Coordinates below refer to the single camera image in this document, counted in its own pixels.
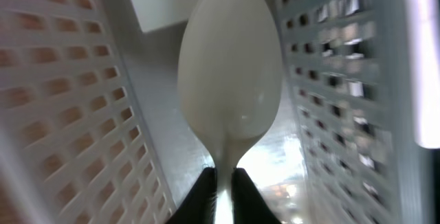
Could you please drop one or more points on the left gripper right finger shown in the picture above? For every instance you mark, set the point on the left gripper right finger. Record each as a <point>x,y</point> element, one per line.
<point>249,206</point>

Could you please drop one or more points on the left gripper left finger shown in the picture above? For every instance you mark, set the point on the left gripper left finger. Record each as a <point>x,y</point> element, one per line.
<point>199,205</point>

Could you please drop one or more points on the white spoon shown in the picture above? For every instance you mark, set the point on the white spoon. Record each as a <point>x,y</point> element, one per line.
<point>229,83</point>

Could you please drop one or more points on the clear plastic basket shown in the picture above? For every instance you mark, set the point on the clear plastic basket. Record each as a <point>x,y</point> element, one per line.
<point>92,129</point>

